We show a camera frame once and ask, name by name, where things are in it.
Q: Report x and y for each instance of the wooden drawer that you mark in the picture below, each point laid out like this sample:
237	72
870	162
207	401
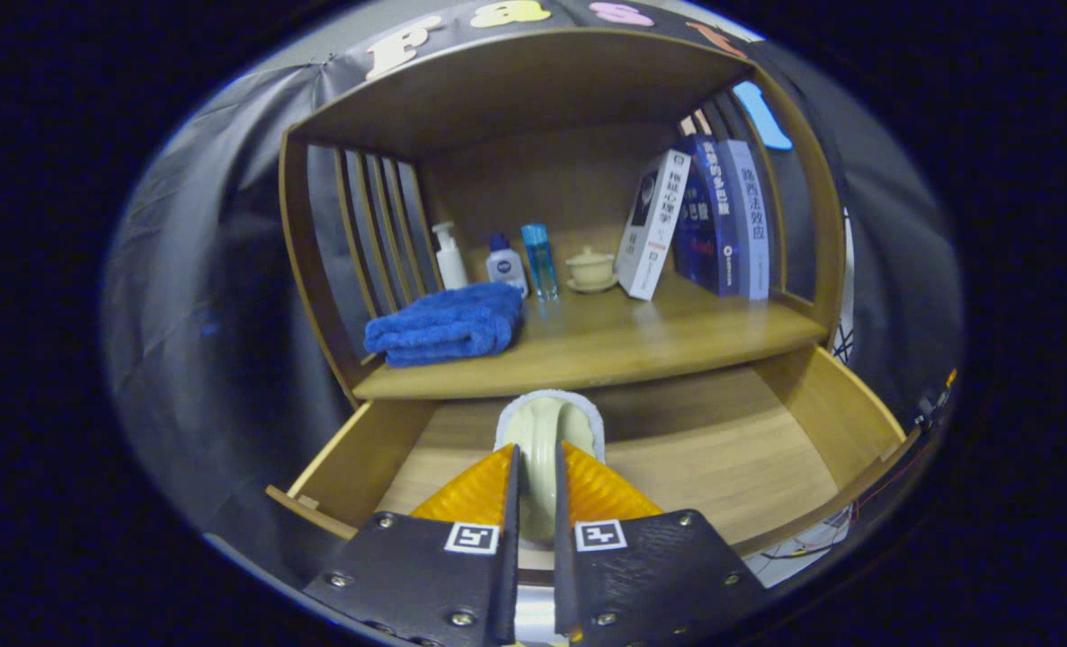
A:
722	449

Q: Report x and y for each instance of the white bottle with blue cap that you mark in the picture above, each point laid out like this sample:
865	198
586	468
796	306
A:
504	268

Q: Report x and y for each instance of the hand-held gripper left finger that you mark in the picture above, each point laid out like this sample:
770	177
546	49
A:
416	575

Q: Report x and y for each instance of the black backdrop cloth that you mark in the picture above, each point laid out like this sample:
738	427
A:
200	314

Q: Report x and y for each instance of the white pump bottle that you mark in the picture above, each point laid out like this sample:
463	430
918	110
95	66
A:
451	265

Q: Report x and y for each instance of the blue folded towel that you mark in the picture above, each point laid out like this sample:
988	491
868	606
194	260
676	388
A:
443	325

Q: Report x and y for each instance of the white book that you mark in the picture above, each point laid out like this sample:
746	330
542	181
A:
654	234

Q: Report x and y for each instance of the wooden cabinet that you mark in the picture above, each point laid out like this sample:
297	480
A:
515	90

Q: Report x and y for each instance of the dark blue book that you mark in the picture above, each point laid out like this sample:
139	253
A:
708	225

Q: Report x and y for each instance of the clear blue bottle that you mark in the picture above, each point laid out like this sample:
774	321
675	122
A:
540	265

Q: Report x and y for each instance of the pale blue book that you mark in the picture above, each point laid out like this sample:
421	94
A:
753	225

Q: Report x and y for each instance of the wooden countertop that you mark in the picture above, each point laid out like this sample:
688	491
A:
641	337

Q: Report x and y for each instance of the beige lidded teacup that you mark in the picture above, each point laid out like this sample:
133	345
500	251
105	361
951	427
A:
591	270

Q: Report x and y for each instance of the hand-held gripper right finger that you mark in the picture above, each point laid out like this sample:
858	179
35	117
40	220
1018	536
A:
659	575

